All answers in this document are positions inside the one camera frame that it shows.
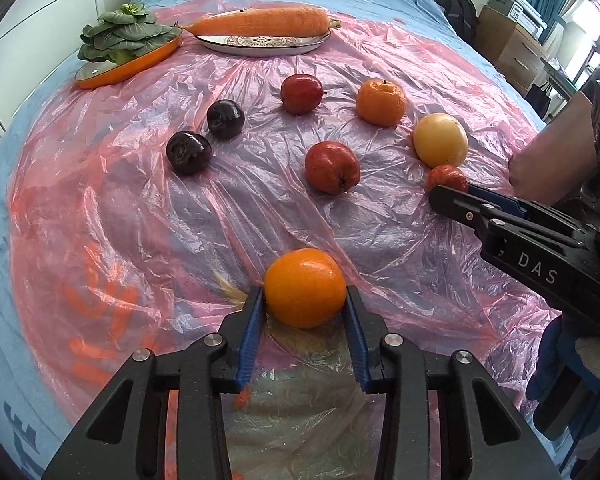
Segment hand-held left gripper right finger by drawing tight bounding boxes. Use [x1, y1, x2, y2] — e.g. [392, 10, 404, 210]
[342, 285, 563, 480]

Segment person's right forearm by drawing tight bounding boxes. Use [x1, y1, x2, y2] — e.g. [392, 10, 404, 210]
[508, 91, 598, 206]

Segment orange oval dish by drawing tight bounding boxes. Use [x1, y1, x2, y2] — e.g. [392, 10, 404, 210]
[74, 27, 184, 91]

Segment white wardrobe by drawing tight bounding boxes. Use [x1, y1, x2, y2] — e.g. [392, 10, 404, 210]
[0, 0, 156, 161]

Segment green bok choy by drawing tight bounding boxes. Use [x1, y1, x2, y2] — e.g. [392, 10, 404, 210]
[77, 3, 182, 66]

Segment window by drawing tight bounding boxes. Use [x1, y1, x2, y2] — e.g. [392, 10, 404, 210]
[555, 0, 600, 86]

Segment wooden nightstand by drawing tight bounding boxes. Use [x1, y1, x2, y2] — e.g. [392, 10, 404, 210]
[477, 5, 548, 93]

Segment pink plastic sheet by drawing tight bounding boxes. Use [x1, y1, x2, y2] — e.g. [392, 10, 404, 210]
[7, 7, 563, 480]

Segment smooth orange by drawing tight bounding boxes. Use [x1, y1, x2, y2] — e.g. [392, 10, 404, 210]
[263, 248, 347, 330]

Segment cluttered desk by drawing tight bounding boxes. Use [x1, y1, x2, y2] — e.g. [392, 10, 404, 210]
[540, 55, 588, 111]

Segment white printer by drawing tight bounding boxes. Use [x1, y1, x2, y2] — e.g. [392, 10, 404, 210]
[509, 0, 549, 33]

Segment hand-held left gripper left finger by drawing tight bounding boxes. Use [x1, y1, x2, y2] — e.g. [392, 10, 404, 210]
[42, 285, 267, 480]

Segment large red apple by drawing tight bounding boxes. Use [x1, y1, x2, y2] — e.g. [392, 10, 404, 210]
[304, 141, 361, 196]

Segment yellow round fruit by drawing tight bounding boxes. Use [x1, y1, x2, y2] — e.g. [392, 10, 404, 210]
[413, 113, 469, 169]

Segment dark purple plum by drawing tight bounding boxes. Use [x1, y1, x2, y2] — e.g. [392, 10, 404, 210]
[206, 99, 246, 140]
[166, 131, 214, 177]

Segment blue fabric clothing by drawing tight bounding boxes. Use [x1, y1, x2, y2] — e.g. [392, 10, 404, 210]
[525, 315, 600, 441]

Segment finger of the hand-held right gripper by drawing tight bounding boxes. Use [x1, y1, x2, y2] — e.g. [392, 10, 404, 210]
[467, 184, 600, 233]
[428, 185, 583, 253]

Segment black bag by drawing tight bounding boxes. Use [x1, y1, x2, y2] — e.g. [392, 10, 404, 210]
[525, 84, 552, 122]

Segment tangerine with stem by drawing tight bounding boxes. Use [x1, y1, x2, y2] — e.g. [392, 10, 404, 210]
[356, 79, 407, 128]

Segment black backpack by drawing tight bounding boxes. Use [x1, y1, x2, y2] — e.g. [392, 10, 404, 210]
[436, 0, 479, 43]

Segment patterned white plate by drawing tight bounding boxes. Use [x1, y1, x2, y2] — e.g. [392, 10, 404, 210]
[195, 27, 332, 57]

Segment large carrot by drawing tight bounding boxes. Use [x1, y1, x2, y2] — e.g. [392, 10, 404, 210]
[175, 6, 342, 39]

